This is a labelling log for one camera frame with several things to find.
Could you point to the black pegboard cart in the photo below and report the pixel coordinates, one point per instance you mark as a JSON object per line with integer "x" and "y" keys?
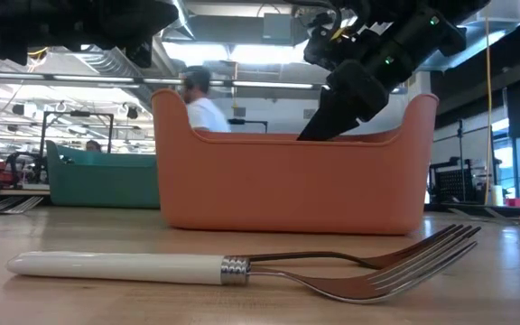
{"x": 456, "y": 185}

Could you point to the teal plastic bin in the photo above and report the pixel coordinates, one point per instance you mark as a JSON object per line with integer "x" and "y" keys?
{"x": 102, "y": 185}

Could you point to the black frame with camera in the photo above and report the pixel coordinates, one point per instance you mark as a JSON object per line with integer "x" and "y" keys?
{"x": 237, "y": 121}

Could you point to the black light stand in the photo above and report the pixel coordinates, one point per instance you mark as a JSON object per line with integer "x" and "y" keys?
{"x": 460, "y": 140}

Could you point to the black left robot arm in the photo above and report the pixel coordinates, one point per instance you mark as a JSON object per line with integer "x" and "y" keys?
{"x": 16, "y": 27}

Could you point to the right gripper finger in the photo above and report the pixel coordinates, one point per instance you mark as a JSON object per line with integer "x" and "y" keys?
{"x": 339, "y": 119}
{"x": 316, "y": 122}

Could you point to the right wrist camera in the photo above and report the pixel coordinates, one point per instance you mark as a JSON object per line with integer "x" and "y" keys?
{"x": 323, "y": 49}

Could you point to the black metal rig frame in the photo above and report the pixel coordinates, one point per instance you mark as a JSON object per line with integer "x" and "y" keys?
{"x": 79, "y": 114}

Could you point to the long ceiling light bar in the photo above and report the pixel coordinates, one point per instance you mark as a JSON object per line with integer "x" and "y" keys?
{"x": 84, "y": 79}

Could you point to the white roll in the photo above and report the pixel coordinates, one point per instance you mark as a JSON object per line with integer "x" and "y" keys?
{"x": 497, "y": 196}

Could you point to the red box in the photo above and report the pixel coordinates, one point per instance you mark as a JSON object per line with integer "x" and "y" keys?
{"x": 517, "y": 202}

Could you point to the person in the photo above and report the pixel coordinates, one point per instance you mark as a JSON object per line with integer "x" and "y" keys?
{"x": 93, "y": 145}
{"x": 206, "y": 115}

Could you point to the orange plastic bin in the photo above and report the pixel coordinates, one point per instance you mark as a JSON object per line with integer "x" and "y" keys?
{"x": 287, "y": 189}

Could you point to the grey ceiling box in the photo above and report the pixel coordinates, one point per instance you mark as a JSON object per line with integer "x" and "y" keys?
{"x": 278, "y": 29}

